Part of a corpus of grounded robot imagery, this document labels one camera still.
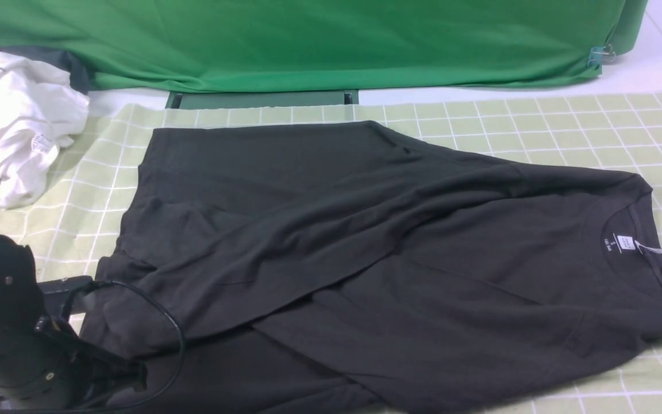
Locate green backdrop cloth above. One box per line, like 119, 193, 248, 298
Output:
0, 1, 647, 93

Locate white crumpled garment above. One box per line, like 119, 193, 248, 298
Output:
0, 52, 90, 209

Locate blue binder clip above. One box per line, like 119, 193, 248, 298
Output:
586, 44, 617, 67

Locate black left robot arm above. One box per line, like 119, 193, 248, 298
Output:
0, 235, 147, 412

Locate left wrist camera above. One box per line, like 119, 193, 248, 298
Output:
37, 275, 94, 319

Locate dark gray long-sleeved shirt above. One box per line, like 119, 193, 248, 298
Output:
95, 121, 662, 413

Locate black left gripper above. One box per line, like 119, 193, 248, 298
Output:
0, 317, 147, 411

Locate light green checkered cloth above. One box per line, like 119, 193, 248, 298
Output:
0, 93, 662, 413

